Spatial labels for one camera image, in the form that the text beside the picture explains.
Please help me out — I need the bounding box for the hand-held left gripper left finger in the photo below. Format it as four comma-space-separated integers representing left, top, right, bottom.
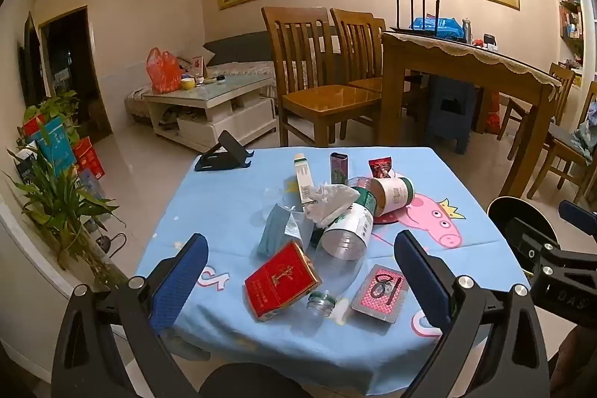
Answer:
50, 233, 210, 398

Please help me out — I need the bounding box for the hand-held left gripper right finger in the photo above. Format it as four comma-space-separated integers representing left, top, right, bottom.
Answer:
394, 230, 551, 398

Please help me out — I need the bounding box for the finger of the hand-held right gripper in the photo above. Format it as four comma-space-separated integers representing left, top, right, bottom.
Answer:
559, 200, 597, 236
508, 217, 567, 275

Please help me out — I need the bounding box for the black trash bin gold rim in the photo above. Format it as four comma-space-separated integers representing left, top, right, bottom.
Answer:
487, 196, 560, 278

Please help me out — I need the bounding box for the pink foil card pack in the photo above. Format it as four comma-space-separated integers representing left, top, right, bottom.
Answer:
351, 264, 410, 324

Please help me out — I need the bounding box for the clear bottle green white label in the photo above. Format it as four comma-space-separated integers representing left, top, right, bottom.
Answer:
321, 188, 376, 263
347, 175, 416, 218

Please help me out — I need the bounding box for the crushed clear bottle green cap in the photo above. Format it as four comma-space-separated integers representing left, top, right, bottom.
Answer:
305, 256, 371, 316

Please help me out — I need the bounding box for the red cigarette box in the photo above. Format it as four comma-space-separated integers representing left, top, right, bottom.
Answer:
244, 241, 322, 322

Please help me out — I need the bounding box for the blue face mask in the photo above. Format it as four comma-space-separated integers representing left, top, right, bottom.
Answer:
258, 202, 304, 256

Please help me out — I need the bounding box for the red snack packet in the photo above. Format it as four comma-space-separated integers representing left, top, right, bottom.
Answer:
368, 158, 397, 181

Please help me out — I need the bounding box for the clear plastic wrapper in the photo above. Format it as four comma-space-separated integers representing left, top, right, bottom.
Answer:
263, 186, 318, 250

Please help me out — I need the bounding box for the white tissue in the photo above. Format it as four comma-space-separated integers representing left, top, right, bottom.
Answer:
304, 182, 361, 227

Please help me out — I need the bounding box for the purple lighter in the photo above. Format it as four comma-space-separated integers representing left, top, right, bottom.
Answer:
329, 152, 348, 184

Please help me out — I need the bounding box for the white green toothpaste box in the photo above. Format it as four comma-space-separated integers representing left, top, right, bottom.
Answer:
293, 152, 318, 212

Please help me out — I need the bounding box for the person's right forearm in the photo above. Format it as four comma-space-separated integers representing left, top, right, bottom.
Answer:
555, 327, 597, 398

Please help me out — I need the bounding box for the wooden chair with cushion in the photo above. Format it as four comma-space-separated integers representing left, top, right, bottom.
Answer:
527, 81, 597, 205

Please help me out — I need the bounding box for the blue cartoon printed tablecloth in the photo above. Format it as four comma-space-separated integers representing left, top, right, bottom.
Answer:
135, 145, 532, 396

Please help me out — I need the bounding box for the grey seat cushion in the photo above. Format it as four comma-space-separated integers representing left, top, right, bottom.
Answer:
548, 123, 588, 145

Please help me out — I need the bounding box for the pile of light blue clothes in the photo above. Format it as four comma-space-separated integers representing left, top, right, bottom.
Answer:
576, 97, 597, 156

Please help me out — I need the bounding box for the black phone stand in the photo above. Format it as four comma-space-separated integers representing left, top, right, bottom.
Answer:
194, 130, 256, 172

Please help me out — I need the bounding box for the wooden slat-back chair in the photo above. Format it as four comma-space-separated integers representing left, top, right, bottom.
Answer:
497, 62, 576, 161
261, 6, 383, 147
329, 8, 421, 100

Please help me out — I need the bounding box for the blue plastic stool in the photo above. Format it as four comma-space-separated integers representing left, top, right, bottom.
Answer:
422, 76, 476, 155

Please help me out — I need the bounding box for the red gift box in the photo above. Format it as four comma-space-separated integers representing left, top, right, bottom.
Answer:
72, 137, 106, 179

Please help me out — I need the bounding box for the green potted plant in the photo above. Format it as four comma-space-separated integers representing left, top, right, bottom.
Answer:
4, 93, 126, 287

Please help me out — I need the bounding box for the white glass-top coffee table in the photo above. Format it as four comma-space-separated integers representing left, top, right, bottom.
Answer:
143, 74, 279, 154

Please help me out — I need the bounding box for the cream lace table cover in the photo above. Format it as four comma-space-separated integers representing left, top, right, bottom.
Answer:
382, 31, 563, 100

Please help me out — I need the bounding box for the blue gift box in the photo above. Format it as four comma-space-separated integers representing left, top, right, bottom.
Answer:
28, 116, 78, 175

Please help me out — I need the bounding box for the wooden dining table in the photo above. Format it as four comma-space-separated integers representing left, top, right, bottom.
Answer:
380, 31, 563, 200

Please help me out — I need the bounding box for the orange plastic bag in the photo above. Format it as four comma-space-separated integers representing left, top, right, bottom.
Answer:
146, 47, 184, 95

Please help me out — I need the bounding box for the blue plastic bag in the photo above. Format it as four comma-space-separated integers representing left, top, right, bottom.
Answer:
409, 16, 460, 41

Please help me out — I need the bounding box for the black router with antennas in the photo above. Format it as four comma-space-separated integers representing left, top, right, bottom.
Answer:
389, 0, 467, 42

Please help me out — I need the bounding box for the grey sofa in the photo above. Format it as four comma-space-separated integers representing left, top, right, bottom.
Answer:
125, 29, 337, 126

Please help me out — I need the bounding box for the black television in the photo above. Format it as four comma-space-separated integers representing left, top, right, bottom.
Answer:
19, 12, 47, 107

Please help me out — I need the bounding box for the black cable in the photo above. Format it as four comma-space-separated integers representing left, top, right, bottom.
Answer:
96, 232, 128, 256

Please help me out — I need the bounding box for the recessed wall shelf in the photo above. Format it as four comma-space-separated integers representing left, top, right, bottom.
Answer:
555, 0, 586, 77

